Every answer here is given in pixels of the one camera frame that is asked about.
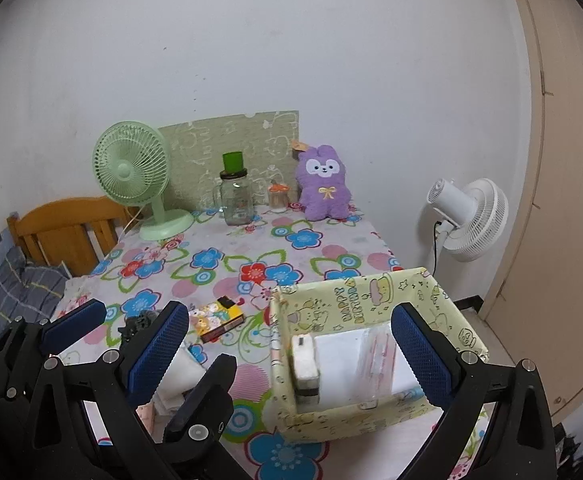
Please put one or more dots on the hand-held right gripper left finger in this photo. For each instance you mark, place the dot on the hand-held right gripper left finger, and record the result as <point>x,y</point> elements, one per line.
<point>156,352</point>

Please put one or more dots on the green plastic cup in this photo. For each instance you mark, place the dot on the green plastic cup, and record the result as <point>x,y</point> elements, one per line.
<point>233,162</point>

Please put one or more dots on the clear plastic packet red print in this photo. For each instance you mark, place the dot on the clear plastic packet red print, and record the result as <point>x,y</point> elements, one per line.
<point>377,365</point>

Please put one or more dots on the green desk fan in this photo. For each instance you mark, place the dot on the green desk fan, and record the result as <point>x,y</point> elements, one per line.
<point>131,167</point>

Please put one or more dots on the cotton swab container orange lid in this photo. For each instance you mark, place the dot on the cotton swab container orange lid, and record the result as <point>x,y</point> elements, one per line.
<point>278,199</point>

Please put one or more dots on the white floor fan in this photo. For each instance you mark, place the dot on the white floor fan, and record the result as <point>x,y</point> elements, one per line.
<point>476,220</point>

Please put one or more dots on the grey plaid pillow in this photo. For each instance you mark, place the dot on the grey plaid pillow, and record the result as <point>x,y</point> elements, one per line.
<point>26,285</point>

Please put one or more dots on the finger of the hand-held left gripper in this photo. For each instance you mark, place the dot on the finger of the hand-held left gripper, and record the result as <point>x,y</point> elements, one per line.
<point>73,322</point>
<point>209,390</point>

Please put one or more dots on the floral tablecloth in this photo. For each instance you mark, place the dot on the floral tablecloth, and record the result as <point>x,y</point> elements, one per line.
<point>251,245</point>

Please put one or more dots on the white block in box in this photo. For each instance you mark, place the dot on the white block in box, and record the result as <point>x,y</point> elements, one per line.
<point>305,365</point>

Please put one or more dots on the beige door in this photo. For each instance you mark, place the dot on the beige door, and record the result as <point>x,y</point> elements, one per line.
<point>576,160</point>

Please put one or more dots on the yellow printed storage box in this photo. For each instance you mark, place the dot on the yellow printed storage box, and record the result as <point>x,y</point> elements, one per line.
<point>331,305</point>

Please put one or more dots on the wooden headboard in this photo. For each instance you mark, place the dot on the wooden headboard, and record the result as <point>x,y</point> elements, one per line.
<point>61,225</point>

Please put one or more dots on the green patterned board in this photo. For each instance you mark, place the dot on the green patterned board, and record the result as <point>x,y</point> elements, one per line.
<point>201,145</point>

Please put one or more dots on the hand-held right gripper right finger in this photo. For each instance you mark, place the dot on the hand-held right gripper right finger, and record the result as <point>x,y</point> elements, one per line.
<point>421,355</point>

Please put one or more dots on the purple plush toy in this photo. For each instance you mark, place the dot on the purple plush toy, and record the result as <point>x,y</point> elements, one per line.
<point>324,190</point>

